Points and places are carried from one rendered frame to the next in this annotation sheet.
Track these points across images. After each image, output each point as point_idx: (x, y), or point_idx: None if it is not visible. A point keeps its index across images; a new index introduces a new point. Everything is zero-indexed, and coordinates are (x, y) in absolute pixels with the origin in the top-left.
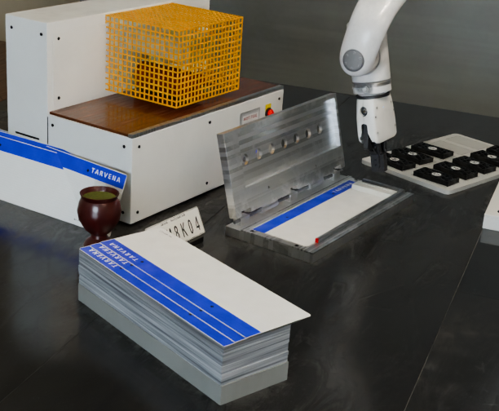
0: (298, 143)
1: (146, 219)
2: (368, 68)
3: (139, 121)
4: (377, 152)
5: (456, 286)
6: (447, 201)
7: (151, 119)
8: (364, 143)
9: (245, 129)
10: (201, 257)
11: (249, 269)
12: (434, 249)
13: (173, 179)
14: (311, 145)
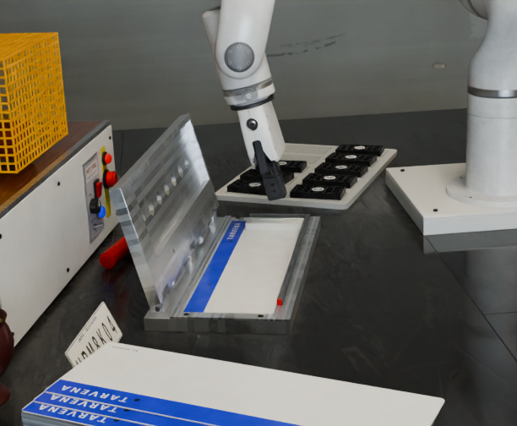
0: (176, 186)
1: (19, 341)
2: (259, 63)
3: None
4: (274, 174)
5: (476, 309)
6: (354, 216)
7: None
8: (259, 165)
9: (135, 177)
10: (211, 366)
11: None
12: (405, 274)
13: (38, 275)
14: (186, 185)
